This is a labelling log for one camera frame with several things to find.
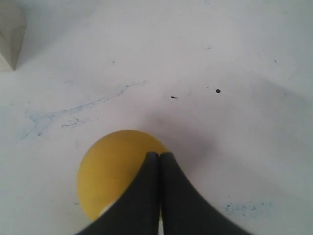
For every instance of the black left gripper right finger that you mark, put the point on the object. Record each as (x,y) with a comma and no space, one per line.
(184,211)

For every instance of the yellow rubber ball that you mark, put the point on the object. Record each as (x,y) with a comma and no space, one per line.
(109,166)

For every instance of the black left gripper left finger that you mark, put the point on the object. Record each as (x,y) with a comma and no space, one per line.
(137,210)

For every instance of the light wooden cube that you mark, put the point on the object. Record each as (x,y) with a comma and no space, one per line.
(12,30)

